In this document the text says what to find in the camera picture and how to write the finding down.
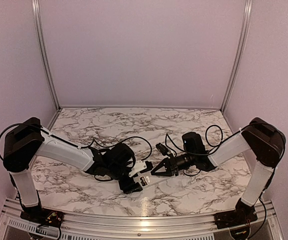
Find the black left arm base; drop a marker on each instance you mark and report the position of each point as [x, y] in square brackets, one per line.
[42, 216]

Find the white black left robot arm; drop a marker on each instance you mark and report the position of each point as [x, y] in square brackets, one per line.
[24, 141]

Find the aluminium right corner post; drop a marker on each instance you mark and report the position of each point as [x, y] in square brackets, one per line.
[239, 53]

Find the aluminium corner post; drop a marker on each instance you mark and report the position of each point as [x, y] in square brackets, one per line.
[239, 53]
[43, 53]

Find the black AAA battery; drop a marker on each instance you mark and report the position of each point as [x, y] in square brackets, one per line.
[144, 181]

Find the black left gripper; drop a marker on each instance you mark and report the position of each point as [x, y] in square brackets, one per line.
[130, 186]

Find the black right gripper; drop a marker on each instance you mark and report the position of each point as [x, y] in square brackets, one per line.
[170, 166]

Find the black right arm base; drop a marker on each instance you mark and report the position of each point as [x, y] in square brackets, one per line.
[241, 215]

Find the white remote control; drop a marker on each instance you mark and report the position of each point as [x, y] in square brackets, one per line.
[154, 180]

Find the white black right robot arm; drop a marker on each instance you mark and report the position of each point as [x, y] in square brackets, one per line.
[263, 139]

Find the aluminium left corner post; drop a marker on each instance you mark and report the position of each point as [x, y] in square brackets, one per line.
[43, 53]

